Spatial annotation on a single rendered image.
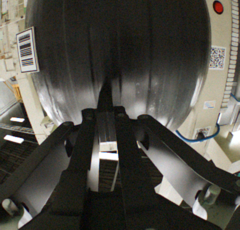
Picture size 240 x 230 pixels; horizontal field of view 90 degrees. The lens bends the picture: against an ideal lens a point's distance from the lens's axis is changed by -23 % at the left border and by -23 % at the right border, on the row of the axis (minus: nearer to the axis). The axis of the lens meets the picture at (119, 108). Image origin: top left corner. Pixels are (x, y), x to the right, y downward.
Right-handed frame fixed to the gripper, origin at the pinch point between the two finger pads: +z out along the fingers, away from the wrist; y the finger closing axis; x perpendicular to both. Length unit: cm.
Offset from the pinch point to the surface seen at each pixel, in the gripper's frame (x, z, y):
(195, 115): -14.4, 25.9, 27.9
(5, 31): 121, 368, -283
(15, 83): -79, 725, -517
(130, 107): -1.3, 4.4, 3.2
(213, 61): 3.8, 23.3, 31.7
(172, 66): 4.3, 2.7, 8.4
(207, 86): -4.4, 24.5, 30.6
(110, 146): -43, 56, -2
